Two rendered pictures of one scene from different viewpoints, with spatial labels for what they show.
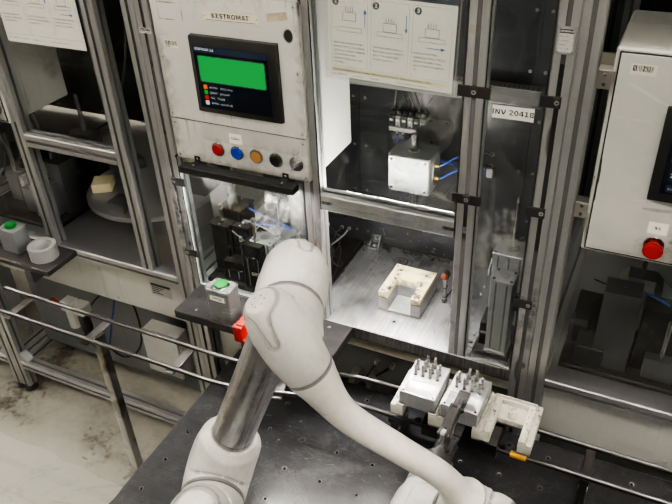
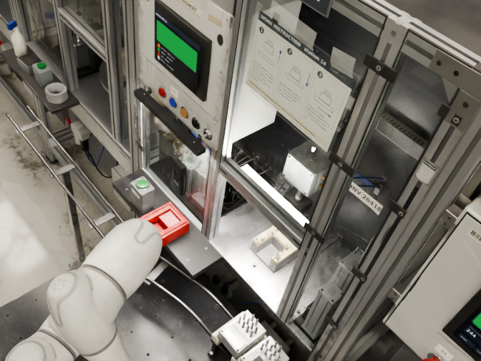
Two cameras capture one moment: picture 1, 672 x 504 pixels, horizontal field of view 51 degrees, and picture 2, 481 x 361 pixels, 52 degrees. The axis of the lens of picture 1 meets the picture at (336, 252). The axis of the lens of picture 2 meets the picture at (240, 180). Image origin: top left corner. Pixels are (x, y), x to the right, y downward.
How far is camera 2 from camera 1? 69 cm
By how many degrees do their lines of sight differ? 17
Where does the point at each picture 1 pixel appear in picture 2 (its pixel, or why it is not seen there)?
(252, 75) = (188, 56)
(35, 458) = (31, 213)
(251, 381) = not seen: hidden behind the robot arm
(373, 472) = not seen: outside the picture
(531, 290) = (341, 318)
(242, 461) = not seen: hidden behind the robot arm
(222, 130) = (167, 81)
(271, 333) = (57, 314)
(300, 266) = (120, 258)
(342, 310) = (224, 238)
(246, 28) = (193, 16)
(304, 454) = (150, 328)
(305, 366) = (81, 344)
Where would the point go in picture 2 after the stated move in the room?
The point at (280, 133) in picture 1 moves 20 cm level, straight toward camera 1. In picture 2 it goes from (202, 107) to (176, 149)
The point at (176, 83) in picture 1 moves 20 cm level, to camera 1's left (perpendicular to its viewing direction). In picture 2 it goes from (144, 29) to (89, 10)
